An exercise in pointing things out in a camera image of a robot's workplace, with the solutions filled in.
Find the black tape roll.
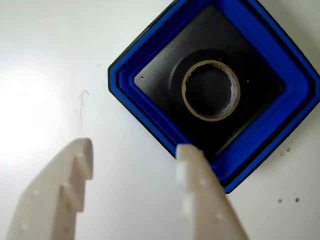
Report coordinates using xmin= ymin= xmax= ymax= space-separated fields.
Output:
xmin=169 ymin=48 xmax=254 ymax=134

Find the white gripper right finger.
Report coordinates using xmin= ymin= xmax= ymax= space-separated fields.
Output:
xmin=175 ymin=143 xmax=251 ymax=240

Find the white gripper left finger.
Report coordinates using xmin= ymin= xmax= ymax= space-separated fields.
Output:
xmin=4 ymin=137 xmax=95 ymax=240

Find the blue box with black bottom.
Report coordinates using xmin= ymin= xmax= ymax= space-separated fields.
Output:
xmin=107 ymin=0 xmax=320 ymax=195

